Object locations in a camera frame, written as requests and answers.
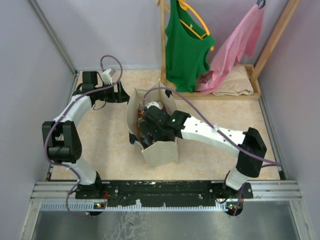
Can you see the folded beige cloth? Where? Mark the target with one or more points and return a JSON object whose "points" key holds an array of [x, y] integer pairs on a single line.
{"points": [[236, 83]]}

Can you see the beige canvas tote bag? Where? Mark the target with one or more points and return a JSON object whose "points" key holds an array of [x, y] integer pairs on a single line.
{"points": [[161, 152]]}

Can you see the grey clothes hanger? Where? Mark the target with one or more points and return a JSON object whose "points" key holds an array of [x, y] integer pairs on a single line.
{"points": [[261, 4]]}

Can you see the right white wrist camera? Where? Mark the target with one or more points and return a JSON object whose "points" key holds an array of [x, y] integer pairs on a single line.
{"points": [[157, 104]]}

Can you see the yellow clothes hanger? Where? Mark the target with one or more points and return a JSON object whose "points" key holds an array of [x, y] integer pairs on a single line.
{"points": [[197, 22]]}

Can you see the red Coke can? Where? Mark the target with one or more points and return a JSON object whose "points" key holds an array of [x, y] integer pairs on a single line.
{"points": [[139, 113]]}

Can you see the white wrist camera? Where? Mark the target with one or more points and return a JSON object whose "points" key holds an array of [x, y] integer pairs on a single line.
{"points": [[157, 104], [107, 76]]}

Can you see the pink shirt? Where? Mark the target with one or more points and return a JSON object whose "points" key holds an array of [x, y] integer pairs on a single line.
{"points": [[242, 41]]}

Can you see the aluminium frame rail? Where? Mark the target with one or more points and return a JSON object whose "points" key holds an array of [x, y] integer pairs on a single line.
{"points": [[56, 196]]}

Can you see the wooden clothes rack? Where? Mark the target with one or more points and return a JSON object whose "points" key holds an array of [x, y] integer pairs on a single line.
{"points": [[254, 71]]}

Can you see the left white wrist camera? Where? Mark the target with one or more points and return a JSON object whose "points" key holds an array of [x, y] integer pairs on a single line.
{"points": [[107, 76]]}

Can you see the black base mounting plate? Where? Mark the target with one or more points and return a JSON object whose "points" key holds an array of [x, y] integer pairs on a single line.
{"points": [[192, 193]]}

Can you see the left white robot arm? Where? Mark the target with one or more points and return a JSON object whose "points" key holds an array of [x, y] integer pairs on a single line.
{"points": [[62, 144]]}

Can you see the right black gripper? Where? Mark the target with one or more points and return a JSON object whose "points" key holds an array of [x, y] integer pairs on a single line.
{"points": [[146, 128]]}

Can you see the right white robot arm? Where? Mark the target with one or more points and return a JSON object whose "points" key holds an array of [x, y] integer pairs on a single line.
{"points": [[247, 146]]}

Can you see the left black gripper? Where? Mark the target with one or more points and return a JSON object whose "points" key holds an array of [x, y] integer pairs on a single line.
{"points": [[120, 96]]}

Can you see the green tank top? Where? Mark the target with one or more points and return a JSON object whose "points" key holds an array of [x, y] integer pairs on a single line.
{"points": [[186, 49]]}

